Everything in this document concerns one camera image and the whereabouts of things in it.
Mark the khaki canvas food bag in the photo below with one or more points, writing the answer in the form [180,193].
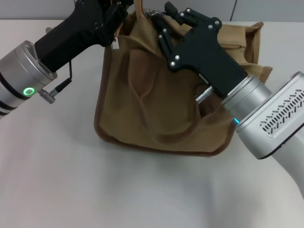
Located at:
[154,107]

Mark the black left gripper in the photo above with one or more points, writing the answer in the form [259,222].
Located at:
[71,35]

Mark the white and silver right robot arm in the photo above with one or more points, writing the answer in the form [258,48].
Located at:
[247,99]

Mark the small white bag tag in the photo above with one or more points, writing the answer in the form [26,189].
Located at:
[115,44]

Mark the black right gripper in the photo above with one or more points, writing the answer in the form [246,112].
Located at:
[206,57]

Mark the silver metal zipper pull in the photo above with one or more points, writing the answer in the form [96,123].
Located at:
[152,12]

